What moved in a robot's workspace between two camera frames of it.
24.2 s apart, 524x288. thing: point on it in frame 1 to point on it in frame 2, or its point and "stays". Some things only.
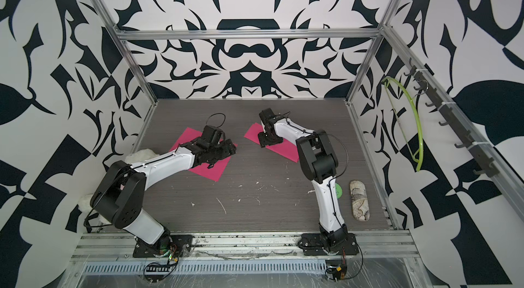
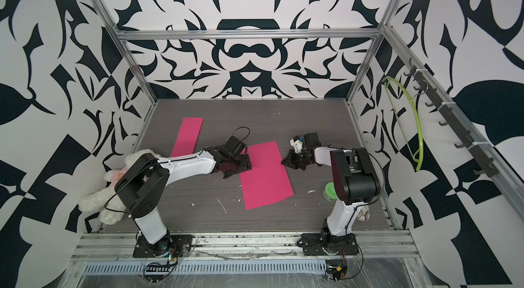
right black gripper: [263, 140] to [290, 162]
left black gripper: [228, 148] to [245, 164]
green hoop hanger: [421, 151] stays
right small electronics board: [340, 273] stays
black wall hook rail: [486, 165] stays
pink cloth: [285, 148] to [187, 136]
